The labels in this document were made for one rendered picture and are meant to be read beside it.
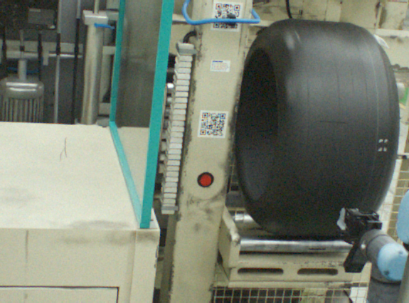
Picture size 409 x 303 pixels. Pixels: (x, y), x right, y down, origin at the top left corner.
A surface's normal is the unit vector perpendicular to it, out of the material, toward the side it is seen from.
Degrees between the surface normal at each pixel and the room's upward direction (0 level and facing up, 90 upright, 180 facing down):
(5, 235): 90
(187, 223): 90
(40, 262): 90
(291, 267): 90
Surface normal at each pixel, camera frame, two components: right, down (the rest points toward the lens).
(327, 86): 0.22, -0.31
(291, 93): -0.49, -0.23
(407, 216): -0.97, -0.20
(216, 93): 0.20, 0.37
